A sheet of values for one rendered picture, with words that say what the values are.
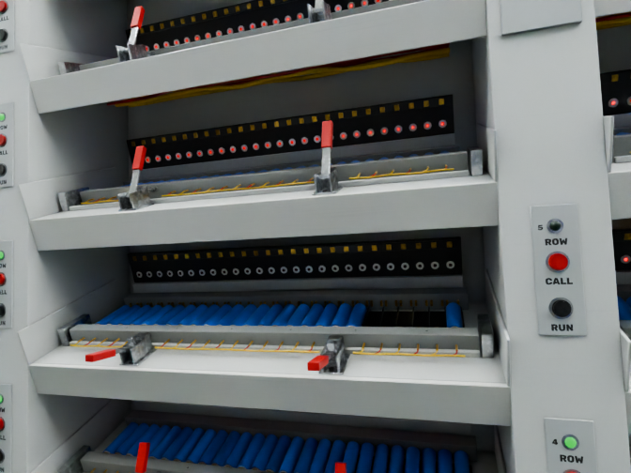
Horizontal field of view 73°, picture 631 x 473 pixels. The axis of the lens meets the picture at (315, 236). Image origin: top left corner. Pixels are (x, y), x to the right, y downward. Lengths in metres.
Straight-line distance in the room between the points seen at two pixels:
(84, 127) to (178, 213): 0.31
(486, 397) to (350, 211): 0.23
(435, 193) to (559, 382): 0.21
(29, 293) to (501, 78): 0.65
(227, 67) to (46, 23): 0.33
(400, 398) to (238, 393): 0.19
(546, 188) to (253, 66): 0.35
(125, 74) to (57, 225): 0.22
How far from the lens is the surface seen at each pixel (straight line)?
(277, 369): 0.52
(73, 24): 0.86
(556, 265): 0.46
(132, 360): 0.61
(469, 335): 0.50
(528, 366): 0.47
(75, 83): 0.71
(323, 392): 0.50
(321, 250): 0.63
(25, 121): 0.75
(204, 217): 0.54
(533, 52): 0.50
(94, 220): 0.63
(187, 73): 0.60
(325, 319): 0.57
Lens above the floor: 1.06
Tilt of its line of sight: 3 degrees up
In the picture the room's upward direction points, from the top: 2 degrees counter-clockwise
